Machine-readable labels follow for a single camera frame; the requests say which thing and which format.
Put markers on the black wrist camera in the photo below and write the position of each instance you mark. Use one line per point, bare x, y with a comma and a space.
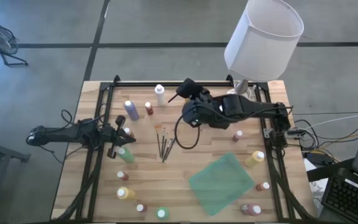
106, 133
188, 87

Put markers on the silver corner bracket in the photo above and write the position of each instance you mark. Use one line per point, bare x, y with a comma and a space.
267, 133

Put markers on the black power adapter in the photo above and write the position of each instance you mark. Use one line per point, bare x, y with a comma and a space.
320, 158

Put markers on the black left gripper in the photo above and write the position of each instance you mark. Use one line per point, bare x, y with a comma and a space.
114, 149

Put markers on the large white paint bottle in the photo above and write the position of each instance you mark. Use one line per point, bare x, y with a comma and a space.
159, 96

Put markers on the black computer keyboard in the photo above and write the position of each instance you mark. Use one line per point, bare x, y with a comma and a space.
350, 196

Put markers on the small orange paint bottle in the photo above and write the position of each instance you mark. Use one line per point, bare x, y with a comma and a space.
261, 186

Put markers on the white paper sheet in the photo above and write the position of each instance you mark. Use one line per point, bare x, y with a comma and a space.
317, 186

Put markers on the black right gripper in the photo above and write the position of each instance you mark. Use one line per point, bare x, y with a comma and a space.
197, 110

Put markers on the small red paint bottle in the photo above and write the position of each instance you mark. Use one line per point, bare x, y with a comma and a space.
123, 176
149, 109

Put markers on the large yellow paint bottle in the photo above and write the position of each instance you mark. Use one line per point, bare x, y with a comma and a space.
253, 160
127, 194

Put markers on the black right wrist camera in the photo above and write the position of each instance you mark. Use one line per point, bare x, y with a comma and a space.
188, 87

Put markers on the small yellow paint bottle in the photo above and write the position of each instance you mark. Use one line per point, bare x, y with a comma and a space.
130, 133

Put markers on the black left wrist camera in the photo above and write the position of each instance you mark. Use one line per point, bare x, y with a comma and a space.
106, 133

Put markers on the small maroon paint bottle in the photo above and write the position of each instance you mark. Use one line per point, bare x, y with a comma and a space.
141, 208

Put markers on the large green paint bottle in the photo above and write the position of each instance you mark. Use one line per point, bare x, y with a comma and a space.
163, 214
126, 156

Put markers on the dark office desk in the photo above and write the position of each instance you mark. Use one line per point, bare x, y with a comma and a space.
328, 169

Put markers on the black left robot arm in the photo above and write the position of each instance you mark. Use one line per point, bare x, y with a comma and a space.
61, 133

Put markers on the teal translucent plastic bin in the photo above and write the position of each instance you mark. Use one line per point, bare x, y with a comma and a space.
221, 183

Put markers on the grey side table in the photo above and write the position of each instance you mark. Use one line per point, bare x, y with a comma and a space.
8, 154

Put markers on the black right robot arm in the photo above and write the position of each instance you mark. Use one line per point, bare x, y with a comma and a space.
253, 109

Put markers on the large red paint bottle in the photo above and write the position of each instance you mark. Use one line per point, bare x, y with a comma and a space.
250, 210

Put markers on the large lavender paint bottle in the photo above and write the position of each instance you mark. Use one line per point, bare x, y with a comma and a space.
132, 112

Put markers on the small pink paint bottle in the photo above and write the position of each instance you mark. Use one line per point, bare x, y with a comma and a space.
236, 136

